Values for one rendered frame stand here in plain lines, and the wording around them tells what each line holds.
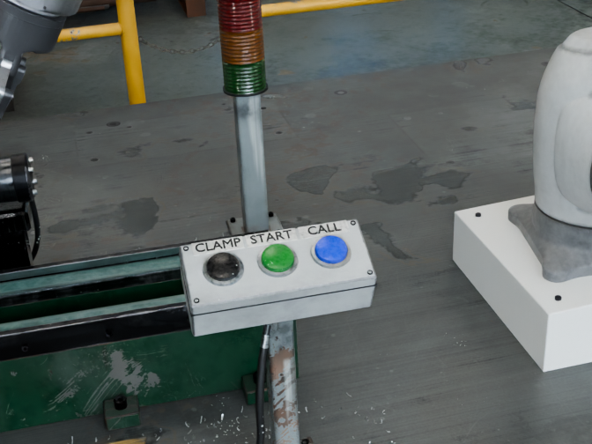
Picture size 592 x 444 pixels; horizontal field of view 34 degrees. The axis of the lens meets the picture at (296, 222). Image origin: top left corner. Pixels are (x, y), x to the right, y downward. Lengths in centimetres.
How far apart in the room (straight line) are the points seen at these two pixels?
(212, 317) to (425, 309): 48
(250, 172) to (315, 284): 57
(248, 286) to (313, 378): 33
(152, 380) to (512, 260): 47
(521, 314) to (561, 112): 25
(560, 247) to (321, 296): 43
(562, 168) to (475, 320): 24
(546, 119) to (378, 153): 59
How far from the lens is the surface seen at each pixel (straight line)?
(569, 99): 114
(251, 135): 139
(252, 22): 132
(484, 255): 128
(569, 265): 121
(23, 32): 92
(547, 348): 117
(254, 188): 142
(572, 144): 114
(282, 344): 94
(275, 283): 86
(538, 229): 125
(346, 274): 87
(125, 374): 112
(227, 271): 86
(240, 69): 134
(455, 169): 166
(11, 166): 120
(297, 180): 163
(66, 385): 113
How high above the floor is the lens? 151
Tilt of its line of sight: 29 degrees down
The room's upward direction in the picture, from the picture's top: 3 degrees counter-clockwise
